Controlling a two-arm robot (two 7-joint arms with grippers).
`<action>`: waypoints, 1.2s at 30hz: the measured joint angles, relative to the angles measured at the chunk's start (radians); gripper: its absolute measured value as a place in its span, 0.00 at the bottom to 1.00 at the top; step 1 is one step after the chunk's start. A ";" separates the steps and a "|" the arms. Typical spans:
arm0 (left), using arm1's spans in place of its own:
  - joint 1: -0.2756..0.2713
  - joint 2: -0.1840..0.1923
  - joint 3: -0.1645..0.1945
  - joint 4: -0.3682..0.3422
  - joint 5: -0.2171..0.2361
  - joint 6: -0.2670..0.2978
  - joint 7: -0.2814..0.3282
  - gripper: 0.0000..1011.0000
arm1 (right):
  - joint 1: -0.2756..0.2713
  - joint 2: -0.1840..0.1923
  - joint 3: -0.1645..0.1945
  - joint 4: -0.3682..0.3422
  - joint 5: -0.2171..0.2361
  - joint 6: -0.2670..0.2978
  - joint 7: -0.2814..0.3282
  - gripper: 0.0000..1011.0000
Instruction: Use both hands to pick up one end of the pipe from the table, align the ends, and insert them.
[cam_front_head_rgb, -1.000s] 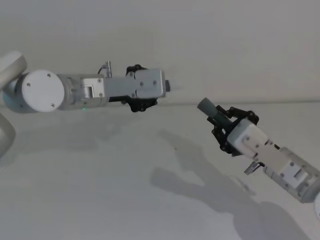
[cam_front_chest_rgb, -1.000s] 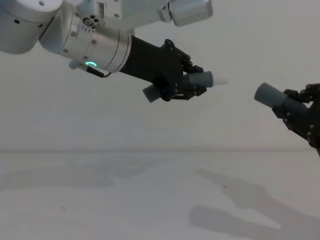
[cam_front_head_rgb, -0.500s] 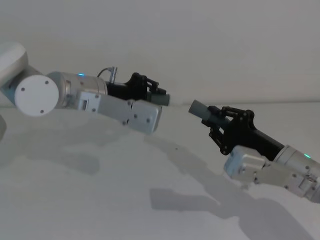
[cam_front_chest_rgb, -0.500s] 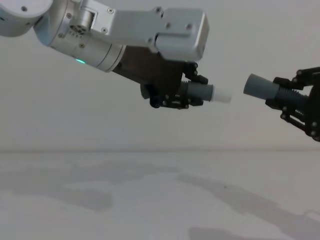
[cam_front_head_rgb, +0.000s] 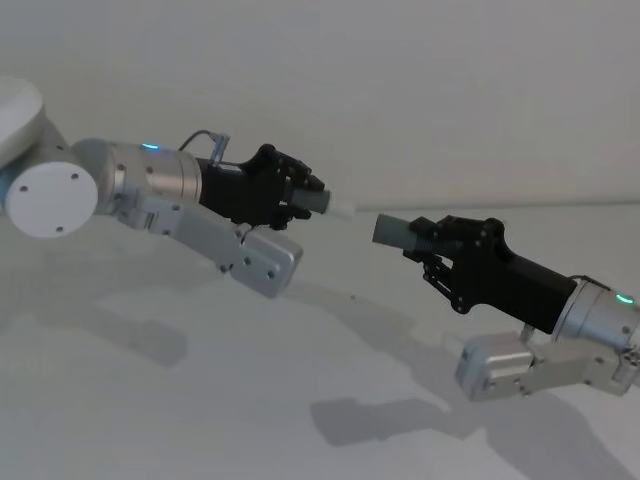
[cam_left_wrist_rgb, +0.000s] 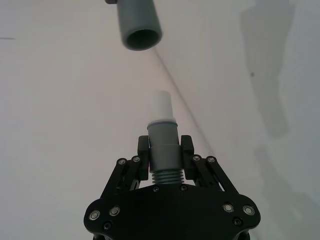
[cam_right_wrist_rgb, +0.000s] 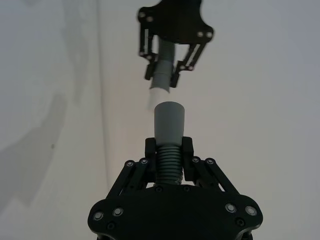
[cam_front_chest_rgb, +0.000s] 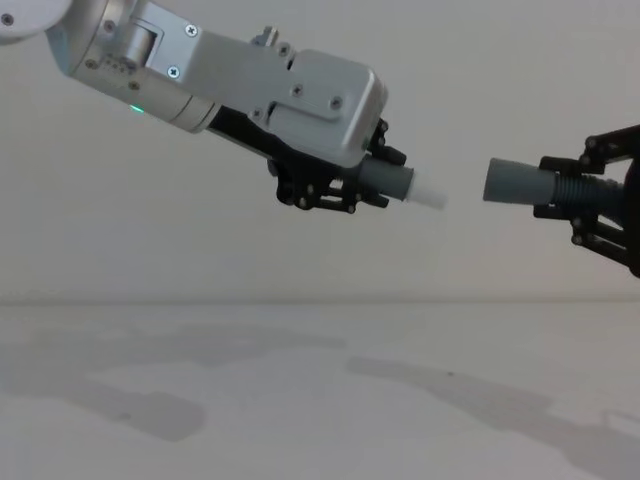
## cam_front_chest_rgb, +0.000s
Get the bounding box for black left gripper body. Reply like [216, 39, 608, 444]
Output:
[207, 105, 347, 187]

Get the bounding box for grey tube with white tip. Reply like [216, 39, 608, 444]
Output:
[357, 154, 449, 211]

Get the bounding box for grey ribbed hose with cuff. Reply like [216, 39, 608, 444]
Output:
[482, 157, 626, 210]

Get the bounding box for white table cloth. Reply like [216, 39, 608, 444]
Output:
[0, 299, 640, 480]

